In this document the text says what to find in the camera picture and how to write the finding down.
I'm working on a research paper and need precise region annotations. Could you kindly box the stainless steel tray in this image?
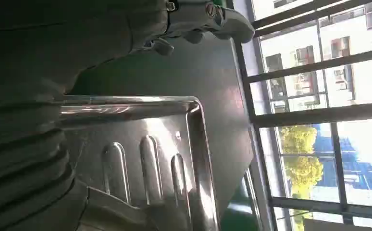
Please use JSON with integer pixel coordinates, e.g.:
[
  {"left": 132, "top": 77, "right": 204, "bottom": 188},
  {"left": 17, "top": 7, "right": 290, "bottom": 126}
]
[{"left": 56, "top": 95, "right": 221, "bottom": 231}]

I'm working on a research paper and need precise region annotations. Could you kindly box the blue roof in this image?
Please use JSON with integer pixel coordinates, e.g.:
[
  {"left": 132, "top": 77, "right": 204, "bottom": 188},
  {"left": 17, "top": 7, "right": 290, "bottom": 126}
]
[{"left": 311, "top": 123, "right": 372, "bottom": 192}]

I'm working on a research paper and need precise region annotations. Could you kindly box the yellow-green tree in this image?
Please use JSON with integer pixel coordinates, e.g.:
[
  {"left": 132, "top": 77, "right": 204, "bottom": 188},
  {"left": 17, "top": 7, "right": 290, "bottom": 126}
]
[{"left": 280, "top": 125, "right": 324, "bottom": 231}]

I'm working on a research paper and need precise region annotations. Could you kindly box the ribbed grey left arm sleeve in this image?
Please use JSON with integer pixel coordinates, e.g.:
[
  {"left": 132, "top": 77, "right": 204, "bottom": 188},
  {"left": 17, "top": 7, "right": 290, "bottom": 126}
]
[{"left": 0, "top": 95, "right": 75, "bottom": 231}]

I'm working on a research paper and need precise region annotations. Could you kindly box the dark window frame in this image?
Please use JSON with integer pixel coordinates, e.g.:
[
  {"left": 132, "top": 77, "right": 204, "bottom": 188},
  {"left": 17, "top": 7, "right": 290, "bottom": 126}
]
[{"left": 234, "top": 0, "right": 372, "bottom": 231}]

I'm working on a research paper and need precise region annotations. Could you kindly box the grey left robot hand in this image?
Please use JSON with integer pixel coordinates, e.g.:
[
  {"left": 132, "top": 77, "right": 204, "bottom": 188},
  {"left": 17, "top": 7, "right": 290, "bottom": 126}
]
[{"left": 0, "top": 0, "right": 255, "bottom": 231}]

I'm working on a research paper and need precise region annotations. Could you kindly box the white building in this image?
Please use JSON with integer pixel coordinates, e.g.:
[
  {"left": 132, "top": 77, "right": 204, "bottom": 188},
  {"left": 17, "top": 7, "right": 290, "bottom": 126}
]
[{"left": 256, "top": 0, "right": 372, "bottom": 112}]

